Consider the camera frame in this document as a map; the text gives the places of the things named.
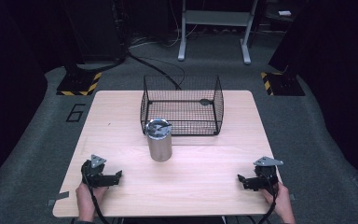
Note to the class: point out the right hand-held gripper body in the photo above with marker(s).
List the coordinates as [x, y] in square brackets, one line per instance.
[266, 177]

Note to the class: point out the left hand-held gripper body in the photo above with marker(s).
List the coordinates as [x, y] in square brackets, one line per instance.
[93, 174]

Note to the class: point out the person's left hand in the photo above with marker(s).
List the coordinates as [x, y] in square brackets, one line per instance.
[85, 199]

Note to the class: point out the person's right hand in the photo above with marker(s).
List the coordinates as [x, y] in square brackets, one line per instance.
[282, 202]

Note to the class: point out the grey tape strip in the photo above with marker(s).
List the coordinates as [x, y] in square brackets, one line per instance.
[292, 196]
[59, 198]

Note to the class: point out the stainless steel cylinder canister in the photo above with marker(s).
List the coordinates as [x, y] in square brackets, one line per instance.
[159, 146]

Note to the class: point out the dark oval basket tag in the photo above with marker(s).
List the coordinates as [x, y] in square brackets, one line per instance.
[205, 101]

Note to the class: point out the black yellow striped stand base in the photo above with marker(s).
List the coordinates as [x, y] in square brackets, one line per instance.
[284, 84]
[77, 83]

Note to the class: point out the dark curtain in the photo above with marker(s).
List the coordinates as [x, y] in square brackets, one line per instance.
[338, 77]
[9, 77]

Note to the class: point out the black cabinet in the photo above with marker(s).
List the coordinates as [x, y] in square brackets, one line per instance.
[96, 28]

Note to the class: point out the white metal stand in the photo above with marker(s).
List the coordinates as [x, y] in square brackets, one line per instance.
[217, 18]

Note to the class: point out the small white box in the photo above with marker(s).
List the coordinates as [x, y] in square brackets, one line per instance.
[284, 13]

